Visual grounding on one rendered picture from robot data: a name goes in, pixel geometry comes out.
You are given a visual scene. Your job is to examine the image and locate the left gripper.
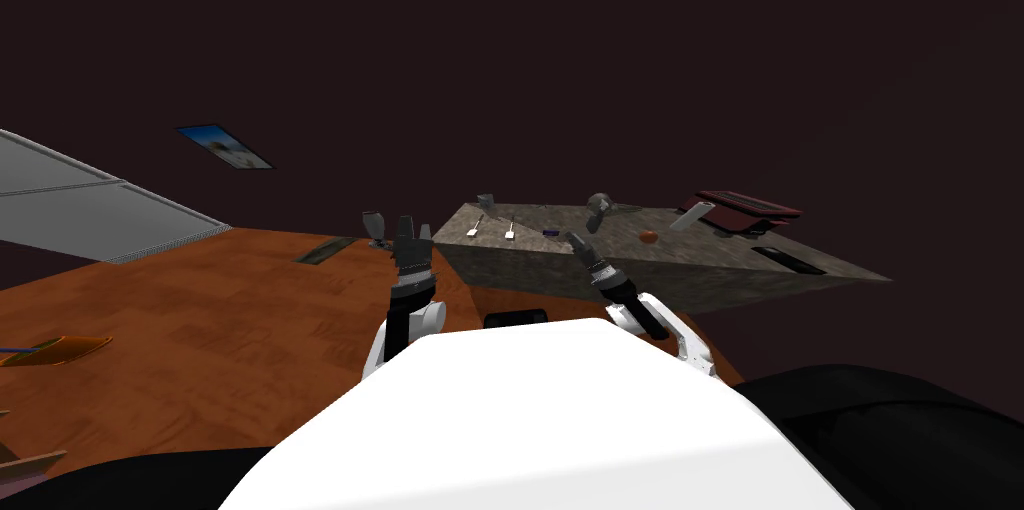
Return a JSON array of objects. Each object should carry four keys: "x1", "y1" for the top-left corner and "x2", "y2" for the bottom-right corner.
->
[{"x1": 391, "y1": 214, "x2": 438, "y2": 278}]

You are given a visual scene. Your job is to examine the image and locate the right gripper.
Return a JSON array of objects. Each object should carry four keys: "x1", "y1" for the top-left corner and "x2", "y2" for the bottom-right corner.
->
[{"x1": 565, "y1": 230, "x2": 611, "y2": 279}]

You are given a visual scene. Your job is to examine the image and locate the grey stone table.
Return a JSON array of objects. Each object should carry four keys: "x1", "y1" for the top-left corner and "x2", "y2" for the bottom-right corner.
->
[{"x1": 431, "y1": 201, "x2": 894, "y2": 316}]

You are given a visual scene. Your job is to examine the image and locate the grey pitcher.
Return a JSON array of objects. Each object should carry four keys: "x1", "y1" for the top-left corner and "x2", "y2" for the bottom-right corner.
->
[{"x1": 585, "y1": 191, "x2": 615, "y2": 236}]

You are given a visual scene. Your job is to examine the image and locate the grey wine glass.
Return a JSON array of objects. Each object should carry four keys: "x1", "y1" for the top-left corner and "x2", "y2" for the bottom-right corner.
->
[{"x1": 361, "y1": 209, "x2": 390, "y2": 250}]

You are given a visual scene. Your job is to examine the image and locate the white bottle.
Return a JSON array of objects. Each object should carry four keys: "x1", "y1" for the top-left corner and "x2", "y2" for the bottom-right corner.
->
[{"x1": 669, "y1": 201, "x2": 717, "y2": 234}]

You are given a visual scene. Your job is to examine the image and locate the dark red toaster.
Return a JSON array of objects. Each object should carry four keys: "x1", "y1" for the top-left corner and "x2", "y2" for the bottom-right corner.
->
[{"x1": 679, "y1": 189, "x2": 805, "y2": 237}]

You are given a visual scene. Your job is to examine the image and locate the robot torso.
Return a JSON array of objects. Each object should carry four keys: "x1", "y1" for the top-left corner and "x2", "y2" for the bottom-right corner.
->
[{"x1": 218, "y1": 307, "x2": 854, "y2": 510}]

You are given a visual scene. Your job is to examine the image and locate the flat black slab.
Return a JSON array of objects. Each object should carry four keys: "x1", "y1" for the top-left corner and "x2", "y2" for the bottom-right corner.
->
[{"x1": 750, "y1": 245, "x2": 827, "y2": 277}]

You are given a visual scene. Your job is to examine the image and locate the grey window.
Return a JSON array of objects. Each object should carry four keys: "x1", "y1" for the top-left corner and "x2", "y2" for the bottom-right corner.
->
[{"x1": 0, "y1": 128, "x2": 234, "y2": 266}]

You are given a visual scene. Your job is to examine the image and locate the orange bowl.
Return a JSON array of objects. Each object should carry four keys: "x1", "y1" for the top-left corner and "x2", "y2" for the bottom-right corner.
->
[{"x1": 0, "y1": 334, "x2": 114, "y2": 370}]

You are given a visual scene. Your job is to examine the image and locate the blue framed wall picture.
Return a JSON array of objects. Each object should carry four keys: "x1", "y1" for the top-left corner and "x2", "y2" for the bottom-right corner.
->
[{"x1": 176, "y1": 123, "x2": 277, "y2": 171}]

